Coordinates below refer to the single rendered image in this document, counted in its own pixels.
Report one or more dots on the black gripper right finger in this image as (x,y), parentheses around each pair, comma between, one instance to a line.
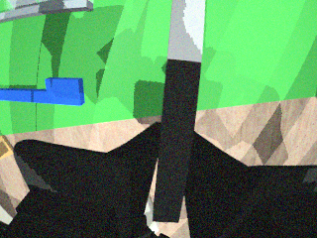
(220,191)

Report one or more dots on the green putting mat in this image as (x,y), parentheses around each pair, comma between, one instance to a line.
(254,51)

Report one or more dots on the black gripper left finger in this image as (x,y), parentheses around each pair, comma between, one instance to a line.
(122,178)

